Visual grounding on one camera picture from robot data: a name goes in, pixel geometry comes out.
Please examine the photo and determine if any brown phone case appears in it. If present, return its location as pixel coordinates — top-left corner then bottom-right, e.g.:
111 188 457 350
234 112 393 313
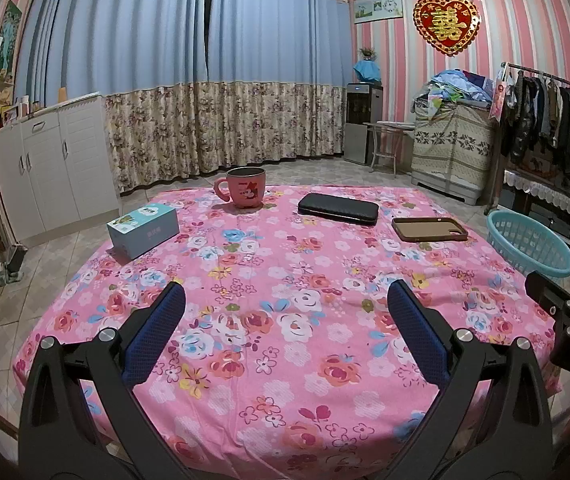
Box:
391 216 470 244

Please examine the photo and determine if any blue bottle cover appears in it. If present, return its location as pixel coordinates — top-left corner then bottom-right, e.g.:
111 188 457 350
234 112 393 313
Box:
354 59 383 83

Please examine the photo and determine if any row of hanging clothes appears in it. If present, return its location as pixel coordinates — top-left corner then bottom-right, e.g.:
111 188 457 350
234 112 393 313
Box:
502 71 570 196

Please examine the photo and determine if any colourful wall poster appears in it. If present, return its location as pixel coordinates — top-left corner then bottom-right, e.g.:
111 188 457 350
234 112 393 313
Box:
0 0 26 126

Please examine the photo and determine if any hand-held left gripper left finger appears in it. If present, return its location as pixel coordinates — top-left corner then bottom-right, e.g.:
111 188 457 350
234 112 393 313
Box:
17 281 200 480

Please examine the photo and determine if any green white wall calendar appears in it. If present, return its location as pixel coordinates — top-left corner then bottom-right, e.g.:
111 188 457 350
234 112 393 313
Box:
354 0 403 24

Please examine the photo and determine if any white cabinet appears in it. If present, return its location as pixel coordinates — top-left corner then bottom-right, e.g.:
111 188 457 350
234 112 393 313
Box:
0 91 120 246

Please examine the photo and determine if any patterned cloth covered cabinet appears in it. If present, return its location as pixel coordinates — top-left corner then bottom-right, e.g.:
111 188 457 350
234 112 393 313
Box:
410 100 496 206

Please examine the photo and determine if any metal clothes rack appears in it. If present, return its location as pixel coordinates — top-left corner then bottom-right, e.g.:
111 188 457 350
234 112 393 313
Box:
485 61 570 216

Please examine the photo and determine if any blue curtain with floral hem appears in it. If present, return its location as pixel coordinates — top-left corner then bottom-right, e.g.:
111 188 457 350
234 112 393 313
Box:
25 0 213 193
205 0 350 173

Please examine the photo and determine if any black zip case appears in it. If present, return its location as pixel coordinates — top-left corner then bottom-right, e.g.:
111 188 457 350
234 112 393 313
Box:
297 192 380 226

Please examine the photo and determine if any pink mug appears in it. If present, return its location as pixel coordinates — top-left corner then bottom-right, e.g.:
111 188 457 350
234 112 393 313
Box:
214 167 267 210

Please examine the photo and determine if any light blue carton box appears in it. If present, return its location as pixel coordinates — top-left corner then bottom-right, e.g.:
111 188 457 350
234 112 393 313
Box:
106 203 180 261

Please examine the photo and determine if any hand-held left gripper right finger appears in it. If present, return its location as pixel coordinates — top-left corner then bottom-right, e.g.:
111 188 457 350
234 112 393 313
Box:
386 280 554 480

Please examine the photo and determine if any red heart wall decoration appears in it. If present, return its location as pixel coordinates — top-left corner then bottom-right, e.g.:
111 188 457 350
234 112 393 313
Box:
413 0 480 57

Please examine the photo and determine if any pink hanging bag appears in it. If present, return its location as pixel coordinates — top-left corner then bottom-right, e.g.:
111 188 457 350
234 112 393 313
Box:
487 66 513 121

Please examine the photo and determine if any low shelf with lace cover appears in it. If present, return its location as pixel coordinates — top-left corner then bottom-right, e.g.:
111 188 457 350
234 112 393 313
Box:
497 167 570 251

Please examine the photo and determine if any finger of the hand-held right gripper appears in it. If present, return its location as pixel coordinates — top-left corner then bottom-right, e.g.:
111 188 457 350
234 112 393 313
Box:
525 270 570 319

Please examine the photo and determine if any grey water dispenser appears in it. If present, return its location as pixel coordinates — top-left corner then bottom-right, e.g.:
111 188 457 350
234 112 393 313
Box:
343 81 384 165

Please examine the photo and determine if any light blue plastic basket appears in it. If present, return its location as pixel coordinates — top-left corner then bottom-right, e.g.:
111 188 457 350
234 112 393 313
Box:
486 210 570 279

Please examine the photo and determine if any pile of folded clothes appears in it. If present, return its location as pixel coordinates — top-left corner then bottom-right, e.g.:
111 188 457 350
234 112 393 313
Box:
424 69 494 108

